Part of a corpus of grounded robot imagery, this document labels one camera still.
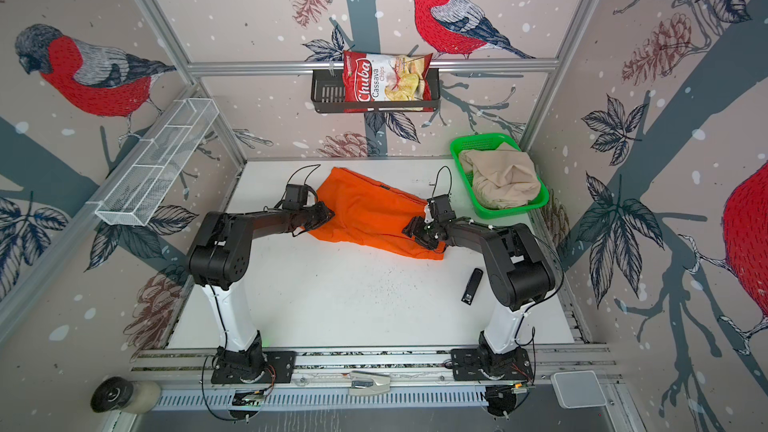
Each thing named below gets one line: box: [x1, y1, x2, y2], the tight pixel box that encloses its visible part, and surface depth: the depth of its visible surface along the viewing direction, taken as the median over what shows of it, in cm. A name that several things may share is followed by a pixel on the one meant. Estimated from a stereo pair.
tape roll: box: [90, 377, 162, 415], surface depth 63 cm
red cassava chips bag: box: [343, 50, 433, 113], surface depth 90 cm
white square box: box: [551, 370, 607, 409], surface depth 71 cm
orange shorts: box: [308, 167, 446, 261], surface depth 103 cm
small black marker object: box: [461, 268, 483, 306], surface depth 86 cm
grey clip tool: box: [348, 370, 391, 396], surface depth 71 cm
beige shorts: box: [459, 142, 541, 210], surface depth 102 cm
